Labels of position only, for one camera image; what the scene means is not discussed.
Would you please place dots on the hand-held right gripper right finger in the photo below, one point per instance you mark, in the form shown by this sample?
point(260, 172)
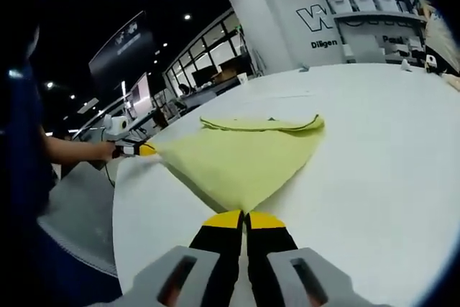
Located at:
point(271, 246)

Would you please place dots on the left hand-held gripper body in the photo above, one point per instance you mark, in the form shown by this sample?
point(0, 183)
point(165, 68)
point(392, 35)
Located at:
point(116, 125)

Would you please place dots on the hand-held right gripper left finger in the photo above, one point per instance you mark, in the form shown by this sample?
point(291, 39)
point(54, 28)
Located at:
point(215, 249)

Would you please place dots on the yellow blue grey garment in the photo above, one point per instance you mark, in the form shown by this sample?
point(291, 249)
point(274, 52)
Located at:
point(244, 159)

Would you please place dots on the person's left hand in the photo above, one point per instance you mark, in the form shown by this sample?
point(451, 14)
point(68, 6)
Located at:
point(106, 150)

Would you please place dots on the white display board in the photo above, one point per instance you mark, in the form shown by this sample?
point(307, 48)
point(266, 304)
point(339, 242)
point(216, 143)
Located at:
point(141, 93)

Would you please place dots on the black hanging banner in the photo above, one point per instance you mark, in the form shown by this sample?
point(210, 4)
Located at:
point(122, 48)

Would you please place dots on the operator person in blue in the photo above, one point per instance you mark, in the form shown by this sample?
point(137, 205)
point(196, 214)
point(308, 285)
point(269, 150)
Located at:
point(28, 123)

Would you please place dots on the black computer monitor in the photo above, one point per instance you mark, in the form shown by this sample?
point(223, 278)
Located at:
point(205, 75)

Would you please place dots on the cardboard box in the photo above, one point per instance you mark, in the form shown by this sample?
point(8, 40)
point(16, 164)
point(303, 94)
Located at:
point(230, 69)

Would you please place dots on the white paper cup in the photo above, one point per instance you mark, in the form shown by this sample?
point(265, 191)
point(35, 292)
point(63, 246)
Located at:
point(242, 78)

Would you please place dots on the small grey clip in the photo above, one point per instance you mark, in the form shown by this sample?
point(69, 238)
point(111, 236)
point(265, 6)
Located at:
point(304, 68)

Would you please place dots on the grey mesh chair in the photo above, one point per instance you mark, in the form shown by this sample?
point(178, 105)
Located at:
point(363, 50)

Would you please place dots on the small white device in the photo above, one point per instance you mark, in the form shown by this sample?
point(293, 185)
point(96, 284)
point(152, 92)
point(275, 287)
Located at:
point(406, 65)

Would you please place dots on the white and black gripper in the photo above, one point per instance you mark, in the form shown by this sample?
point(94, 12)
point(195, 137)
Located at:
point(431, 62)

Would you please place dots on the grey metal shelving unit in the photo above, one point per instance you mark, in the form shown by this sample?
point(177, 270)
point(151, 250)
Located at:
point(377, 16)

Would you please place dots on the row of white storage bins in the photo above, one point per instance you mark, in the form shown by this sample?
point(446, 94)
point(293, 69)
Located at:
point(363, 3)

